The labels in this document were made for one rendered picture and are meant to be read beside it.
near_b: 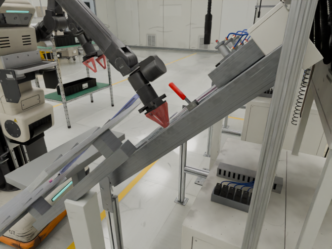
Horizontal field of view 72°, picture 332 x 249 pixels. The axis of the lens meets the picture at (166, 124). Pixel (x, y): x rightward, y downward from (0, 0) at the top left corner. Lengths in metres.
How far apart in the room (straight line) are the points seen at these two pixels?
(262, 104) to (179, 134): 1.50
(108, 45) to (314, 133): 1.79
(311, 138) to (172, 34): 8.70
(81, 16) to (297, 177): 1.05
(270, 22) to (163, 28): 9.96
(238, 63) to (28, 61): 1.09
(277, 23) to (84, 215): 0.63
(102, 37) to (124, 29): 10.71
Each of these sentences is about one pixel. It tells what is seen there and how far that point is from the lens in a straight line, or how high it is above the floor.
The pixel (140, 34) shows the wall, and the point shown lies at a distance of 11.05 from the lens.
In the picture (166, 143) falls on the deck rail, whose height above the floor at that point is 0.92.
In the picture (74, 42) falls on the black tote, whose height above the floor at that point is 0.98.
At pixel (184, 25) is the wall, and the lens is 10.07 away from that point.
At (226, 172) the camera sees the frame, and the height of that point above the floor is 0.65.
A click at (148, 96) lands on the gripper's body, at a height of 1.03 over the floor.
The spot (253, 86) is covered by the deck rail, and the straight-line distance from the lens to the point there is 0.55.
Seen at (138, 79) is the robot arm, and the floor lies 1.08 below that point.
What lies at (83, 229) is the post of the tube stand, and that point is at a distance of 0.71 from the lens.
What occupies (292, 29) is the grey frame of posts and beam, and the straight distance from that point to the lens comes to 0.49.
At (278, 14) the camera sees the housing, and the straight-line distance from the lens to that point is 0.55.
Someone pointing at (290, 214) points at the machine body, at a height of 0.62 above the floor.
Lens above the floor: 1.26
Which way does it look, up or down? 25 degrees down
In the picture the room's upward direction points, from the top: straight up
